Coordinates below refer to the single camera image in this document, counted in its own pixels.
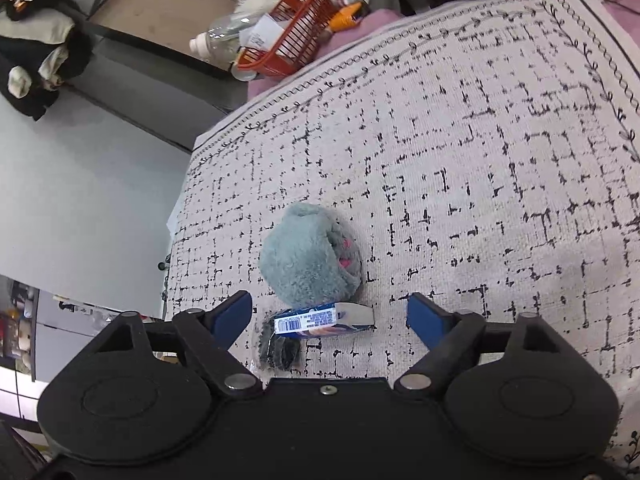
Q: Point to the blue snack box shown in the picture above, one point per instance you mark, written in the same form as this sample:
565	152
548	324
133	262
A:
326	320

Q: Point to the orange plush carrot toy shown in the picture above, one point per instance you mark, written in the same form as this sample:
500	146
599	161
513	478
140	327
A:
347	18

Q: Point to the red plastic basket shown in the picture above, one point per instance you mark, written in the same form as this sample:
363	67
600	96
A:
287	38

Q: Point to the clear plastic water bottle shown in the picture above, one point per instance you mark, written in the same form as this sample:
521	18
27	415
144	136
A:
220	43

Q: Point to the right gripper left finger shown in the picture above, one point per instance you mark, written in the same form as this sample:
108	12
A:
207	336

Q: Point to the black dotted fabric pouch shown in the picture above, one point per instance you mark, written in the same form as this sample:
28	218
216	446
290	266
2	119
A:
276	352

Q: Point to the large flat cardboard box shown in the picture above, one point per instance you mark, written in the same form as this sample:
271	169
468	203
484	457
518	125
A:
162	27

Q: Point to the black and white clothes pile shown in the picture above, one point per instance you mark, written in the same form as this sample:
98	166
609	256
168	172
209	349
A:
41	49

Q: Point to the white black patterned bed cover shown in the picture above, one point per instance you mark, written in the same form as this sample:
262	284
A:
484	154

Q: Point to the grey plush mouse toy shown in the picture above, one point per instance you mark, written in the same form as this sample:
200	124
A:
309	258

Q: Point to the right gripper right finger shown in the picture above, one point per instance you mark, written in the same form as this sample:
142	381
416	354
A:
453	346

